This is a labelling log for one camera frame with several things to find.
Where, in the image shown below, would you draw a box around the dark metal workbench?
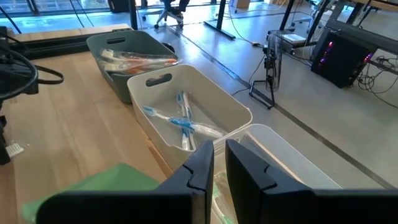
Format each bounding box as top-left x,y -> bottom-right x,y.
323,0 -> 398,56

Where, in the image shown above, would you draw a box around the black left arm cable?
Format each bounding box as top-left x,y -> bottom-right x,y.
0,46 -> 65,101

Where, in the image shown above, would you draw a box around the light grey plastic bin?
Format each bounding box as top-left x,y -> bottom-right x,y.
126,64 -> 253,172

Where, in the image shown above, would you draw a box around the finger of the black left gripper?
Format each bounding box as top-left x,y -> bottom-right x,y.
0,114 -> 12,166

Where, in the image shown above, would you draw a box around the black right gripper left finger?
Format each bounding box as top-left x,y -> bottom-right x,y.
36,139 -> 215,224

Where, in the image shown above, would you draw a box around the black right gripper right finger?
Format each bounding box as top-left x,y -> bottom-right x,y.
225,139 -> 398,224

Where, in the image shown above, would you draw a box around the black cable bundle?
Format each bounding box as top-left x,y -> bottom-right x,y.
356,55 -> 398,110

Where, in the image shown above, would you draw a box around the small black rounded object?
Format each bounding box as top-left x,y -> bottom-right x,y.
161,42 -> 176,54

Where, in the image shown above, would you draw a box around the dark grey plastic bin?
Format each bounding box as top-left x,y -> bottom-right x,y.
86,30 -> 180,105

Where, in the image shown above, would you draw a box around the clear plastic bin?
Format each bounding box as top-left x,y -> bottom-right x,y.
213,123 -> 343,224

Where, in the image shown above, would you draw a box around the yellow cable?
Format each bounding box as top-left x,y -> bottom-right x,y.
226,2 -> 265,49

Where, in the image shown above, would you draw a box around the orange toothbrush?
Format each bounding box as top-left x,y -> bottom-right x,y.
102,55 -> 183,75
99,48 -> 175,68
105,63 -> 162,76

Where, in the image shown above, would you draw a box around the black office chair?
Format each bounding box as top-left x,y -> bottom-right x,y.
154,0 -> 191,30

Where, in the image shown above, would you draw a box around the brown cardboard box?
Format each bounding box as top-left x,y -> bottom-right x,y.
229,0 -> 251,9

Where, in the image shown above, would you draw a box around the green cloth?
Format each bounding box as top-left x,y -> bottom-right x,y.
21,163 -> 161,223

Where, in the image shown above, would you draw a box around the black computer tower pink lights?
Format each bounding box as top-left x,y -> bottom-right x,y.
310,30 -> 379,89

